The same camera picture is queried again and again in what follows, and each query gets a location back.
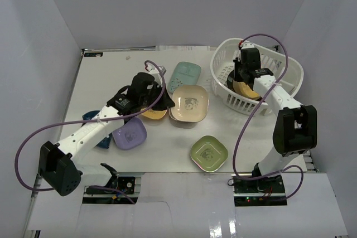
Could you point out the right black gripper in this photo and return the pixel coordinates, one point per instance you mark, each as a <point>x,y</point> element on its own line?
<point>237,63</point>

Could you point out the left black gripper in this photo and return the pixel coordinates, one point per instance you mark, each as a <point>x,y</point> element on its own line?
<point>160,100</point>

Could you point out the round black rimmed plate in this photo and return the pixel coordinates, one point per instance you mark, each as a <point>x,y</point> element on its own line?
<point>230,80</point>

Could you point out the orange square panda plate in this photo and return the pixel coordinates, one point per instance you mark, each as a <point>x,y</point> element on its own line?
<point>244,90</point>

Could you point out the cream square panda plate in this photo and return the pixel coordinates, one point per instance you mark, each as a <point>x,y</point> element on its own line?
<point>192,99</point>

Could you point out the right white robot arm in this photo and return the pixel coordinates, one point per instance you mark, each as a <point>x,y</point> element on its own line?
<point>295,131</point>

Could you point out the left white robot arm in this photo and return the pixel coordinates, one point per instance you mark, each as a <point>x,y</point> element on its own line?
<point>61,164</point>

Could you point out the white plastic basket bin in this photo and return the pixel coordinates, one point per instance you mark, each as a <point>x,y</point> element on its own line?
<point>286,70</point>

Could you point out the brown square plate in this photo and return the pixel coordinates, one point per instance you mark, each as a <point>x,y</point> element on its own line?
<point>184,117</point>

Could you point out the yellow square panda plate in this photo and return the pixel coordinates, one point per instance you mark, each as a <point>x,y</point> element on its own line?
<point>154,114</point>

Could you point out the teal rectangular plate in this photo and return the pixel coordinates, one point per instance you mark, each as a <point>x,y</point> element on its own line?
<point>185,73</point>

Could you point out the purple square panda plate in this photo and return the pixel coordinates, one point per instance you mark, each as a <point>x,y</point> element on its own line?
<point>130,135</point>

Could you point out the papers at table back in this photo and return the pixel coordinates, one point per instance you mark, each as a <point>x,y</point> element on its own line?
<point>184,48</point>

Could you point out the green square panda plate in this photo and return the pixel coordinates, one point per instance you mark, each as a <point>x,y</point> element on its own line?
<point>209,153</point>

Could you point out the dark blue leaf dish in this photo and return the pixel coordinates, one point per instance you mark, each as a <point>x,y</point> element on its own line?
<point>105,142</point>

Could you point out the black label sticker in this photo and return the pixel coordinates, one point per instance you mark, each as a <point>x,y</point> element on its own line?
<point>93,54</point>

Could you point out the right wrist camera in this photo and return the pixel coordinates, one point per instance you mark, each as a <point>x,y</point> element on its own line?
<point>243,45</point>

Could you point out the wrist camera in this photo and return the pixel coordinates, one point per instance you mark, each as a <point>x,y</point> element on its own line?
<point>243,45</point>
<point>157,73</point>

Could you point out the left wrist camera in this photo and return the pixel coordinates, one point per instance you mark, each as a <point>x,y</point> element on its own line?
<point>157,73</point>

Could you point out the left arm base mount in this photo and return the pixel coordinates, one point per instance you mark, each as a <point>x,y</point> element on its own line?
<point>125,193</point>

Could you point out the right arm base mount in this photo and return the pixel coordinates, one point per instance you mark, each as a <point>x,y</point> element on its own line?
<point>263,192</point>

